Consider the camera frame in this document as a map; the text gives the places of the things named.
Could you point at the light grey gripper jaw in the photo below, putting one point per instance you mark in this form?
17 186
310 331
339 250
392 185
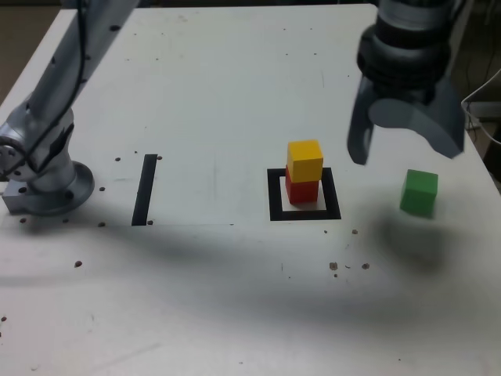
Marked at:
442 125

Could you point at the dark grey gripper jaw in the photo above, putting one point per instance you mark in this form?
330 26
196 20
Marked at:
358 133

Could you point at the yellow cube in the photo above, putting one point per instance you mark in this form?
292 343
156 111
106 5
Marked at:
305 160

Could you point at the green cube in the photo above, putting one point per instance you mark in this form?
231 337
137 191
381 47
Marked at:
419 192

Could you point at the red cube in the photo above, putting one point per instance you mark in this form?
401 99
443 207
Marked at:
301 192

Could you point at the black tape square outline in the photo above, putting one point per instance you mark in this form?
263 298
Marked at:
274 196

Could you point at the black tape strip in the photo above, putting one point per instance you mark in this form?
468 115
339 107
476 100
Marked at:
143 196

